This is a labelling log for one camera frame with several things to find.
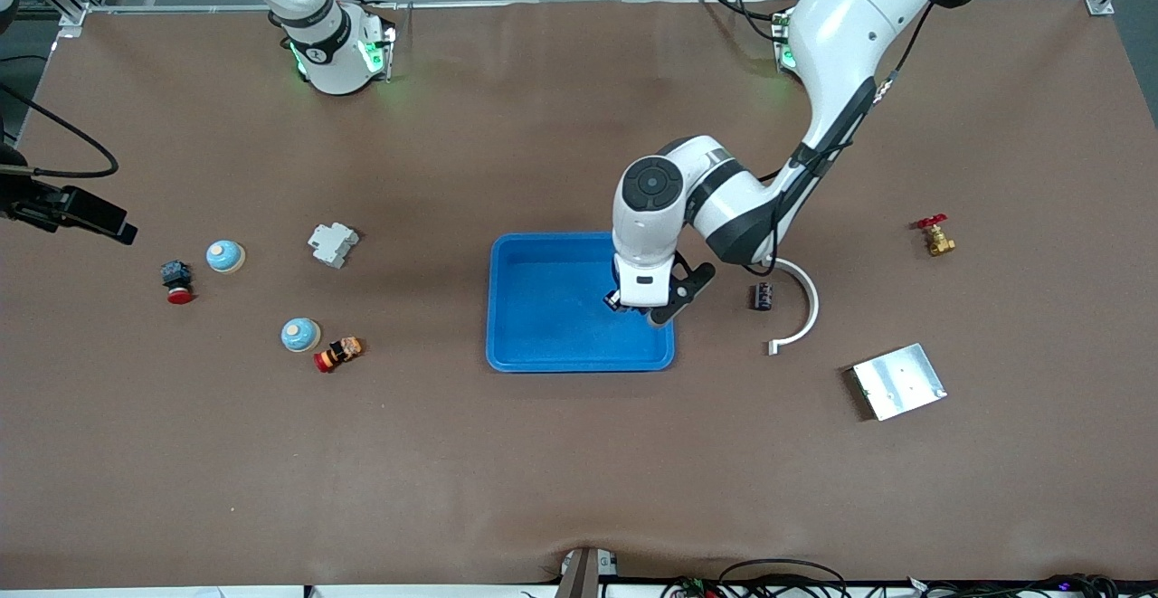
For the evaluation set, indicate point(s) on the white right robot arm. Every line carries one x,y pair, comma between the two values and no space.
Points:
335,55

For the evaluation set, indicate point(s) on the small black printed capacitor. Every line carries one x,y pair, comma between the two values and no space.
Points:
764,296

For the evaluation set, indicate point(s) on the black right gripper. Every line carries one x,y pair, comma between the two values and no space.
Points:
38,203

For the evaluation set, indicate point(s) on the silver metal power supply box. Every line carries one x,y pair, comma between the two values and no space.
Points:
900,383

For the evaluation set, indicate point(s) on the white curved plastic bracket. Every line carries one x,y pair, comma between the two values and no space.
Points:
811,308

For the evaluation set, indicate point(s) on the red button with dark block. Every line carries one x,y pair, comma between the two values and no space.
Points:
177,280

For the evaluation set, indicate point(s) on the white circuit breaker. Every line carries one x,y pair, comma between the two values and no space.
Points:
333,245

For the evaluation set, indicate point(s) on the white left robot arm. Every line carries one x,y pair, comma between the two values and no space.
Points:
841,37

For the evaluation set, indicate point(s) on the red emergency stop orange body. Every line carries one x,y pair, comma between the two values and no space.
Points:
338,355

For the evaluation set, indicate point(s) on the blue dome bell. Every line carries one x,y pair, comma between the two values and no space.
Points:
299,335
224,256

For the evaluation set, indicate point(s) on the blue plastic tray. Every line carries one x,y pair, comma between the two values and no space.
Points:
552,327

